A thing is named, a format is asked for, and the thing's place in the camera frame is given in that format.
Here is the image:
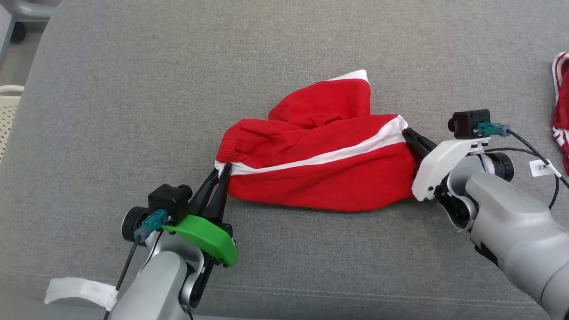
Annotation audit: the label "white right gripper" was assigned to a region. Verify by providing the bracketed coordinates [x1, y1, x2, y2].
[402, 128, 491, 203]

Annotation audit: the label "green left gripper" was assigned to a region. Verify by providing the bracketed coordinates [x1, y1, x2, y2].
[161, 164, 239, 268]

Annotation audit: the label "red shorts with white stripe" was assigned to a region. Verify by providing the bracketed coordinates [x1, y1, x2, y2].
[215, 70, 421, 212]

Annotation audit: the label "red and white jersey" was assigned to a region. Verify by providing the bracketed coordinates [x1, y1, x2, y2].
[551, 52, 569, 175]

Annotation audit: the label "grey fabric sofa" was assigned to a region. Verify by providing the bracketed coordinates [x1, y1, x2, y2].
[0, 0, 569, 320]

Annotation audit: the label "white tape strip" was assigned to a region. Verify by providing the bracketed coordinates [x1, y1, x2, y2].
[44, 277, 120, 312]

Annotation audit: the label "white perforated laundry basket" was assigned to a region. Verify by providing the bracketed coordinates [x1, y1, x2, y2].
[0, 84, 25, 161]

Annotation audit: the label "black caster wheel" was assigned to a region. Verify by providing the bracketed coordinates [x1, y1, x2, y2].
[10, 21, 27, 44]

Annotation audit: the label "black cable with teal plug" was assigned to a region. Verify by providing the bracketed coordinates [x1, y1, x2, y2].
[103, 209, 168, 320]
[477, 123, 569, 189]

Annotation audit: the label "white cable label tag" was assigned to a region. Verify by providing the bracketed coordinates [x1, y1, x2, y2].
[529, 159, 557, 178]

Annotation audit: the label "thin black cable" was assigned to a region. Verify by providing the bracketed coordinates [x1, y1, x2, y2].
[484, 148, 561, 210]

